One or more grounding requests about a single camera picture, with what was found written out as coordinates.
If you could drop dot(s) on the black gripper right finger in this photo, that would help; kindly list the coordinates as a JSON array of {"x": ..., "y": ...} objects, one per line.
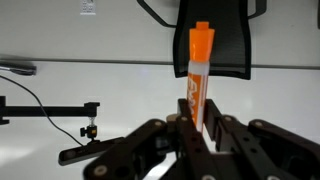
[{"x": 261, "y": 150}]

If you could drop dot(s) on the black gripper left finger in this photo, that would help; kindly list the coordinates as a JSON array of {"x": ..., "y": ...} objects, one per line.
[{"x": 133, "y": 157}]

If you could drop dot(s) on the orange white marker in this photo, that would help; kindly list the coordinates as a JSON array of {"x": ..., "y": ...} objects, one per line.
[{"x": 200, "y": 45}]

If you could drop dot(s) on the black mesh office chair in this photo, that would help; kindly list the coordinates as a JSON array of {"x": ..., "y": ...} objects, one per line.
[{"x": 231, "y": 51}]

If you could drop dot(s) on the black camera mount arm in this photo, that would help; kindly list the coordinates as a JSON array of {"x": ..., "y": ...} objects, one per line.
[{"x": 87, "y": 110}]

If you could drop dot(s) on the silver door handle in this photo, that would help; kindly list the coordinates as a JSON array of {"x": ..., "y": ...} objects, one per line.
[{"x": 18, "y": 68}]

